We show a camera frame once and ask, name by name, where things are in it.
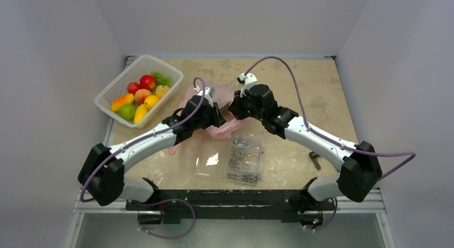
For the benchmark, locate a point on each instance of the clear plastic screw box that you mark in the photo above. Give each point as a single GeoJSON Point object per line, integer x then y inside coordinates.
{"type": "Point", "coordinates": [236, 159]}

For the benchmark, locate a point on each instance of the aluminium frame rail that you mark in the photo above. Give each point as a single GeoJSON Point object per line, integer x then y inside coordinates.
{"type": "Point", "coordinates": [225, 199]}

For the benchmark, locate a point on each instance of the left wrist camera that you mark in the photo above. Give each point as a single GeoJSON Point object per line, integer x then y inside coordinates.
{"type": "Point", "coordinates": [206, 93]}

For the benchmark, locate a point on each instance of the large red apple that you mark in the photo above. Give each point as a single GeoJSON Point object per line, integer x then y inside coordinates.
{"type": "Point", "coordinates": [148, 82]}

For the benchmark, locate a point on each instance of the black T-handle tool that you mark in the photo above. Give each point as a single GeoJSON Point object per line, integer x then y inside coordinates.
{"type": "Point", "coordinates": [314, 157]}

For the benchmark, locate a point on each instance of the green grapes bunch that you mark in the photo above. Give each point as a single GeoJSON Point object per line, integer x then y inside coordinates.
{"type": "Point", "coordinates": [162, 79]}

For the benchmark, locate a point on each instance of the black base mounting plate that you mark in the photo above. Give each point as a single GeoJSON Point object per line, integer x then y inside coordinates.
{"type": "Point", "coordinates": [173, 217]}

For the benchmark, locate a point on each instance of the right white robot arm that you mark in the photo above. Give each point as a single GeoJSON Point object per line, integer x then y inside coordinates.
{"type": "Point", "coordinates": [358, 169]}

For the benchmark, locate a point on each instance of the pale yellow fruit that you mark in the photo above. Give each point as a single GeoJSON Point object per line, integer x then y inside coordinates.
{"type": "Point", "coordinates": [161, 90]}

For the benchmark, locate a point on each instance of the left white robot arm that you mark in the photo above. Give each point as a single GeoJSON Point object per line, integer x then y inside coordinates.
{"type": "Point", "coordinates": [103, 173]}

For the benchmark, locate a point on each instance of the pink plastic bag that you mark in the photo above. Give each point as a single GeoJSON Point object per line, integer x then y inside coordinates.
{"type": "Point", "coordinates": [223, 96]}

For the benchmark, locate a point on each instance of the white plastic basket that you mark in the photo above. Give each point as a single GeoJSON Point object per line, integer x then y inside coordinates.
{"type": "Point", "coordinates": [140, 66]}

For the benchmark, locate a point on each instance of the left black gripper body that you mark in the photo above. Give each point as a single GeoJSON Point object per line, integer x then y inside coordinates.
{"type": "Point", "coordinates": [210, 119]}

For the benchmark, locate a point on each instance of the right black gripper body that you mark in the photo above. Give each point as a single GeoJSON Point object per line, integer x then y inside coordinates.
{"type": "Point", "coordinates": [236, 106]}

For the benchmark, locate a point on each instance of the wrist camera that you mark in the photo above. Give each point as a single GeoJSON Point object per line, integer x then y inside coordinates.
{"type": "Point", "coordinates": [247, 80]}
{"type": "Point", "coordinates": [206, 93]}

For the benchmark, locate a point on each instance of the small red apple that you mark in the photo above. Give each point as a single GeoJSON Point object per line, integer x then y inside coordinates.
{"type": "Point", "coordinates": [133, 87]}

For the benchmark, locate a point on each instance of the green lime fruit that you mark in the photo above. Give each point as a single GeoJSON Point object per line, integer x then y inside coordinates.
{"type": "Point", "coordinates": [127, 112]}

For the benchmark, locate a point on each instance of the orange yellow mango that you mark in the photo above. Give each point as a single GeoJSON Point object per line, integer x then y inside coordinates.
{"type": "Point", "coordinates": [121, 101]}

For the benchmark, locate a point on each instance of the yellow lemon fruit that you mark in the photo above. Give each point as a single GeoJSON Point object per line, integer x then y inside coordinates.
{"type": "Point", "coordinates": [151, 101]}
{"type": "Point", "coordinates": [140, 113]}

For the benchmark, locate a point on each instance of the peach fruit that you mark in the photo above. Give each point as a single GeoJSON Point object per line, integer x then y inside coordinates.
{"type": "Point", "coordinates": [140, 95]}

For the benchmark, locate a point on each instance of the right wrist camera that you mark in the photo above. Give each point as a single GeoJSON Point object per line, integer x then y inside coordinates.
{"type": "Point", "coordinates": [247, 80]}

